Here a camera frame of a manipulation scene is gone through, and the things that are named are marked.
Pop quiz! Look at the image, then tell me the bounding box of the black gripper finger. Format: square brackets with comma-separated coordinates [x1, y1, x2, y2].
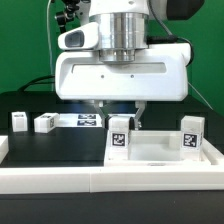
[134, 101, 146, 130]
[93, 100, 110, 128]

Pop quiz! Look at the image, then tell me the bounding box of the white square table top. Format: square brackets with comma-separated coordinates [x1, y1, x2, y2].
[104, 131, 224, 166]

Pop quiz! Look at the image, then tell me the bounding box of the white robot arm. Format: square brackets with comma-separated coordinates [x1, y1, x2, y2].
[55, 0, 205, 127]

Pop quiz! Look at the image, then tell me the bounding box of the white sheet with tags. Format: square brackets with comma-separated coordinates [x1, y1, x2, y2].
[57, 113, 102, 127]

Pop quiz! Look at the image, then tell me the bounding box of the white front fence bar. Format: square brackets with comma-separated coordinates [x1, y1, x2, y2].
[0, 165, 224, 194]

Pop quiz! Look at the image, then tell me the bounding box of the white fence bar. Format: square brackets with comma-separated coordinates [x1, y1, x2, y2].
[0, 136, 9, 164]
[0, 165, 224, 194]

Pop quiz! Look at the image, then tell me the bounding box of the white left fence bar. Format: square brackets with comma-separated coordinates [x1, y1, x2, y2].
[0, 136, 9, 164]

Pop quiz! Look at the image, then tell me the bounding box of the black cable bundle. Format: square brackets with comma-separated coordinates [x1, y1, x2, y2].
[17, 74, 58, 93]

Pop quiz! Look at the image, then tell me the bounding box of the thin white cable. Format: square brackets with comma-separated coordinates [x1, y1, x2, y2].
[46, 0, 55, 92]

